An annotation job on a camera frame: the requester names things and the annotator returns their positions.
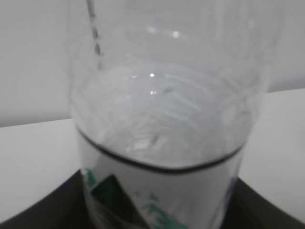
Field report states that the clear water bottle red label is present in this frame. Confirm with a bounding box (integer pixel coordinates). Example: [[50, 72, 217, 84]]
[[67, 0, 284, 229]]

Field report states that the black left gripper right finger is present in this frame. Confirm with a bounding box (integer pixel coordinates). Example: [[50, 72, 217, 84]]
[[223, 179, 305, 229]]

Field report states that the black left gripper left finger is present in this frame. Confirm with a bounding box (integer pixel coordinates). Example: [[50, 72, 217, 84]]
[[0, 171, 88, 229]]

